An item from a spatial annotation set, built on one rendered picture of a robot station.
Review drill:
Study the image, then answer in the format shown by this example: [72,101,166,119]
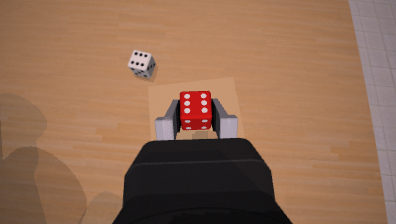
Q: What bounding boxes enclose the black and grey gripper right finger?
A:
[211,98,238,138]

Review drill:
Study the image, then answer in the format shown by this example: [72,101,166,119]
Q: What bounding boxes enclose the white die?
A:
[128,50,156,78]

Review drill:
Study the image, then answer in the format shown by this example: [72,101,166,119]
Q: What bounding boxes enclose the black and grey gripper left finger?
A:
[155,99,181,140]

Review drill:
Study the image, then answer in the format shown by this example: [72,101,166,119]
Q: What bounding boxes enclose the red die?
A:
[180,91,212,130]

